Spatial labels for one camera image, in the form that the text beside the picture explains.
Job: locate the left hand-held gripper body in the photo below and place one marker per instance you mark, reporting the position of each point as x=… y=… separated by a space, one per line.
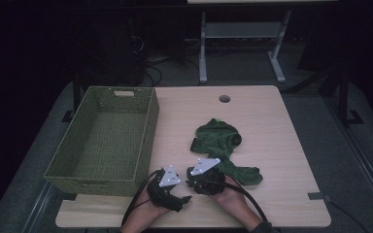
x=162 y=195

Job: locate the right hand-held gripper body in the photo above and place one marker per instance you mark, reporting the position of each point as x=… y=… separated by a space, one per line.
x=212 y=181

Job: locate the green plush garment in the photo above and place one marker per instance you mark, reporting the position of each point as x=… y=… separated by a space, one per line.
x=217 y=139

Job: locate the green woven basket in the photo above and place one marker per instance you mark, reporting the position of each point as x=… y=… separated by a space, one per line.
x=77 y=152

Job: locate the person's left hand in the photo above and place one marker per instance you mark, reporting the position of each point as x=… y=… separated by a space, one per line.
x=147 y=213

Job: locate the person's right hand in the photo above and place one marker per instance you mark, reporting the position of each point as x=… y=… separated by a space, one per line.
x=233 y=200

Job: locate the grey tape strip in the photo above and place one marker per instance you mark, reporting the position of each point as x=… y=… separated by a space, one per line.
x=317 y=196

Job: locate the black metal stand leg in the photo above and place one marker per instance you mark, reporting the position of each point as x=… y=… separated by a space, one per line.
x=345 y=97
x=76 y=97

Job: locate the aluminium floor rail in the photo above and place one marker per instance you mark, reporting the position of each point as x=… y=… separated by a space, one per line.
x=359 y=155
x=39 y=207

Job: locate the white metal table frame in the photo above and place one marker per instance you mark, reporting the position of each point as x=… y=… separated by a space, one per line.
x=243 y=29

